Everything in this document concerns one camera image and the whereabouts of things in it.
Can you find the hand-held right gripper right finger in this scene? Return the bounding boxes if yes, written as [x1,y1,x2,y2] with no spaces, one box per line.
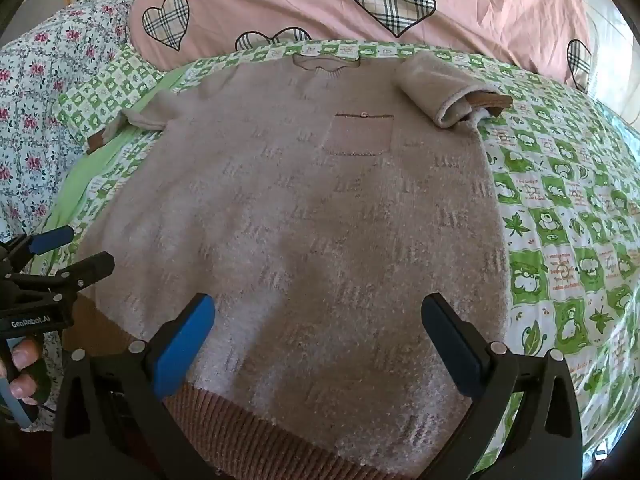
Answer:
[421,294,586,480]

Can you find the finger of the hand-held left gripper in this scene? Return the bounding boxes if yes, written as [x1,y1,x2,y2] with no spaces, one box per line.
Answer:
[0,226,75,262]
[47,252,116,292]

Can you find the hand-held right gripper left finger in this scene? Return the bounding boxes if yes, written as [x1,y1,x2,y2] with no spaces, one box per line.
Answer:
[52,292,217,480]

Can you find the beige knitted sweater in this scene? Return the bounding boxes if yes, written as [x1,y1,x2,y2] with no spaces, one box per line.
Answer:
[75,50,513,480]

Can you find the person's left hand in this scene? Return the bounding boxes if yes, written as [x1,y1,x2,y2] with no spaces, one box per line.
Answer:
[0,337,52,411]

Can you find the floral bed sheet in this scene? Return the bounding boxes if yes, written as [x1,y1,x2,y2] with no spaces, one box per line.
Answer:
[0,0,138,406]

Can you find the green checkered blanket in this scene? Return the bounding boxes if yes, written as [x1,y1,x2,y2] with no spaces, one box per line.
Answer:
[50,40,640,476]

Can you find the cream cloth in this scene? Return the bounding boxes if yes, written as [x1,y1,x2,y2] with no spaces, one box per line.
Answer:
[585,0,640,126]

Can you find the pink heart print quilt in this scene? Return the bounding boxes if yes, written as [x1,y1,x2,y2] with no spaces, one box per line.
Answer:
[125,0,601,93]

